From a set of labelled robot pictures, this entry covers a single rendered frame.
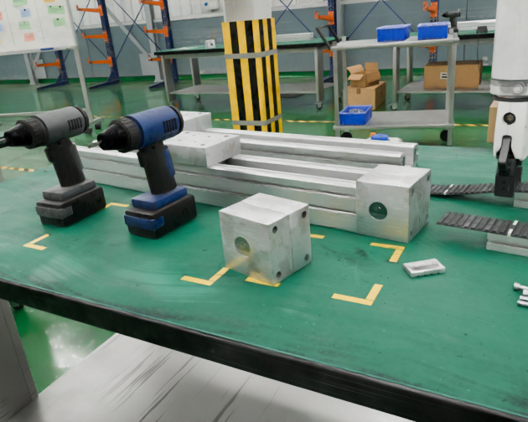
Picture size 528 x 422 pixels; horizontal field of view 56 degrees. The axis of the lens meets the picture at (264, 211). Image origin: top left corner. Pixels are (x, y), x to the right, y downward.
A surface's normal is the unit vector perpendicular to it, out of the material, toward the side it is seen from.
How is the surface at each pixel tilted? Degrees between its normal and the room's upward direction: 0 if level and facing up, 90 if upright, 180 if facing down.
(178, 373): 0
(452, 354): 0
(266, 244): 90
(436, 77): 90
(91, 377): 0
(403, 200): 90
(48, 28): 90
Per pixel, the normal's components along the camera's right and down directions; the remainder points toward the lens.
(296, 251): 0.73, 0.19
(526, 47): -0.38, 0.40
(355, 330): -0.08, -0.93
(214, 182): -0.58, 0.35
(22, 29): -0.15, 0.37
